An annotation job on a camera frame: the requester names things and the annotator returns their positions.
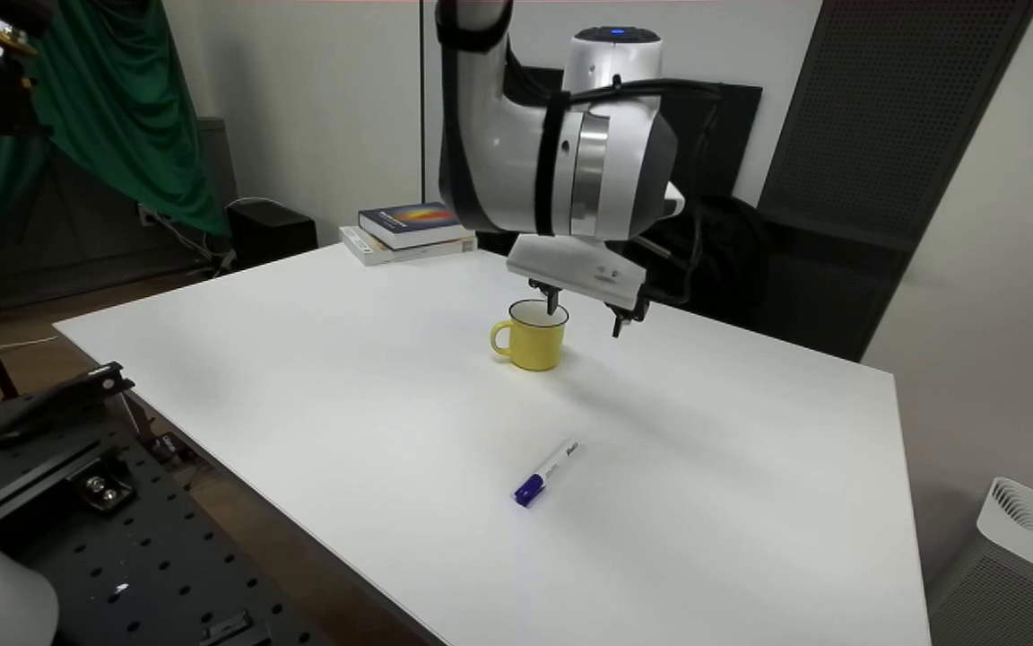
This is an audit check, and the black office chair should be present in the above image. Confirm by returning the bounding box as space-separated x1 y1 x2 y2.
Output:
636 189 782 333

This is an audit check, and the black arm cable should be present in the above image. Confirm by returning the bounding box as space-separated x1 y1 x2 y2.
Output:
531 72 666 244

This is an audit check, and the white appliance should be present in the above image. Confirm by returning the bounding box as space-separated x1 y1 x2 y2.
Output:
925 475 1033 646

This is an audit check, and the tall dark panel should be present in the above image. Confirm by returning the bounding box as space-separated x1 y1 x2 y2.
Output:
756 0 1033 364

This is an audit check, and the black clamp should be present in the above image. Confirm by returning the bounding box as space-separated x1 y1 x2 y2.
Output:
0 358 140 453

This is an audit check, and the white marker with blue cap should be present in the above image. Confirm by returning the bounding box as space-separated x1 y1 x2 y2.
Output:
511 433 587 513

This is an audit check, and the small black box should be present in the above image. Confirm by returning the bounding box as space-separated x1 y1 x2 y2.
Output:
226 199 324 272

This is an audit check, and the black perforated breadboard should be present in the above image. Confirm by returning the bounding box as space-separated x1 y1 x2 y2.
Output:
0 400 344 646

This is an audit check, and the blue hardcover book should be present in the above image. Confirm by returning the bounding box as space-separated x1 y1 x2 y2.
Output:
355 201 475 254

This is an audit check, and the yellow enamel cup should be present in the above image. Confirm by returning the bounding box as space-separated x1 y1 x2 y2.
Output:
489 296 575 378

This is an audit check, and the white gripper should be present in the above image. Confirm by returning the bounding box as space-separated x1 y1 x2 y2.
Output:
507 235 652 340

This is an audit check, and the green curtain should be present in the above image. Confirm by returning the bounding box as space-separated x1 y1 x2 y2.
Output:
0 0 233 261

